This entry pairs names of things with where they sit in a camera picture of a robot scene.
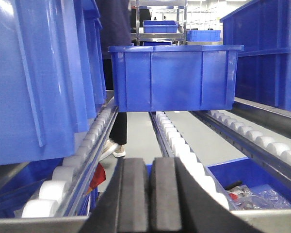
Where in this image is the metal background shelf rack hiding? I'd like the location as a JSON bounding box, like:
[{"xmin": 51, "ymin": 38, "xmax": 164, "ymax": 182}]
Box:
[{"xmin": 130, "ymin": 0, "xmax": 188, "ymax": 45}]

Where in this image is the middle white roller rail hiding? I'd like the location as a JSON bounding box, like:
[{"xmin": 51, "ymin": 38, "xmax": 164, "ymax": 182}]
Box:
[{"xmin": 148, "ymin": 111, "xmax": 234, "ymax": 210}]

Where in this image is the blue crate far right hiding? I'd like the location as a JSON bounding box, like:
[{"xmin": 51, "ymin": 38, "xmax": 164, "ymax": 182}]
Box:
[{"xmin": 187, "ymin": 30, "xmax": 221, "ymax": 42}]

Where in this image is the person in dark clothes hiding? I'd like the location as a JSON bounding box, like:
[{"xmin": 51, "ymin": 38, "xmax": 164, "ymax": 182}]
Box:
[{"xmin": 95, "ymin": 0, "xmax": 132, "ymax": 161}]

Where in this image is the steel shelf front beam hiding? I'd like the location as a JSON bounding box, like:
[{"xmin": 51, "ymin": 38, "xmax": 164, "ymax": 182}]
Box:
[{"xmin": 0, "ymin": 209, "xmax": 291, "ymax": 233}]

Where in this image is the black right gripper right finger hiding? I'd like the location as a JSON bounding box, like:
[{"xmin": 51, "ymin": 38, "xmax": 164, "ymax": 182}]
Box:
[{"xmin": 149, "ymin": 157, "xmax": 259, "ymax": 233}]

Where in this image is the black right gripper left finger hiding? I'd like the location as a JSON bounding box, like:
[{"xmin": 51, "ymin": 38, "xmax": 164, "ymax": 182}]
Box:
[{"xmin": 79, "ymin": 158, "xmax": 149, "ymax": 233}]

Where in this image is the blue bin on far shelf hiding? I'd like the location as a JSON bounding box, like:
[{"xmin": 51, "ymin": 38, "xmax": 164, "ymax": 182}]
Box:
[{"xmin": 143, "ymin": 20, "xmax": 178, "ymax": 33}]

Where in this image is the stacked blue bins right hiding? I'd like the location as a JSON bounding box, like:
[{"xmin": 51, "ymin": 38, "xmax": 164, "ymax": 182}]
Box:
[{"xmin": 220, "ymin": 0, "xmax": 291, "ymax": 111}]

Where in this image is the left white roller rail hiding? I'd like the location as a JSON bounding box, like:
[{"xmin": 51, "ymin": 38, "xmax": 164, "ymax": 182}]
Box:
[{"xmin": 20, "ymin": 101, "xmax": 117, "ymax": 218}]

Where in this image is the large blue bin left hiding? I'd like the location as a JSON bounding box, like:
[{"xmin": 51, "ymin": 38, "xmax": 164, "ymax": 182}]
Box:
[{"xmin": 0, "ymin": 0, "xmax": 106, "ymax": 165}]

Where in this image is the blue plastic bin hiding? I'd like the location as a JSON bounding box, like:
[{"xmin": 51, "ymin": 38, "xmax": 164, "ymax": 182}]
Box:
[{"xmin": 109, "ymin": 45, "xmax": 244, "ymax": 112}]

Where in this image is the white roller rail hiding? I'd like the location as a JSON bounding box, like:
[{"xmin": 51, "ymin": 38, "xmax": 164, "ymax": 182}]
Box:
[
  {"xmin": 190, "ymin": 111, "xmax": 291, "ymax": 190},
  {"xmin": 20, "ymin": 101, "xmax": 117, "ymax": 218},
  {"xmin": 148, "ymin": 111, "xmax": 234, "ymax": 210}
]

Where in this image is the right white roller rail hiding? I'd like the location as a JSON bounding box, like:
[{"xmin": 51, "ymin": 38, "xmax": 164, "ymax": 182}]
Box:
[{"xmin": 190, "ymin": 111, "xmax": 291, "ymax": 190}]

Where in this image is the lower blue bin with parts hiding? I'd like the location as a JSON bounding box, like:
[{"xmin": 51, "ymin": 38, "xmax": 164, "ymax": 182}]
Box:
[{"xmin": 208, "ymin": 158, "xmax": 291, "ymax": 210}]

